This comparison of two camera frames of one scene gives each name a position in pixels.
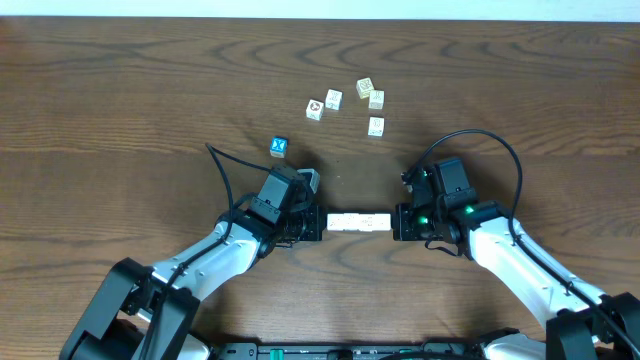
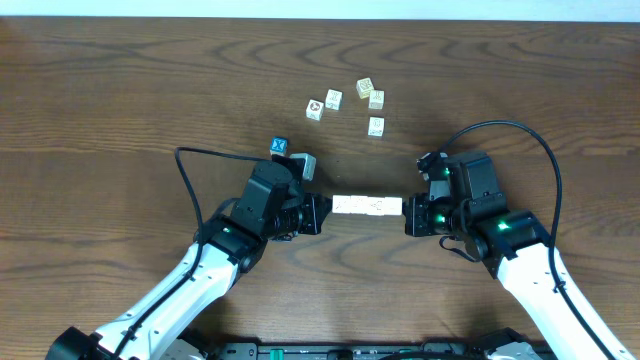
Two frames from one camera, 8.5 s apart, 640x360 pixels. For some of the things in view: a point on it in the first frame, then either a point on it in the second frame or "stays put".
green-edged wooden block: (367, 222) -> (375, 205)
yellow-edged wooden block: (364, 86) stays put
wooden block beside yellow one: (376, 99) stays put
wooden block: (381, 222) -> (393, 206)
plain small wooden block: (335, 222) -> (341, 203)
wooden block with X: (334, 100) stays put
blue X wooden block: (279, 146) stays put
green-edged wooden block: (351, 221) -> (358, 204)
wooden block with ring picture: (376, 127) stays put
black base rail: (431, 350) stays put
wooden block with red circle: (314, 110) stays put
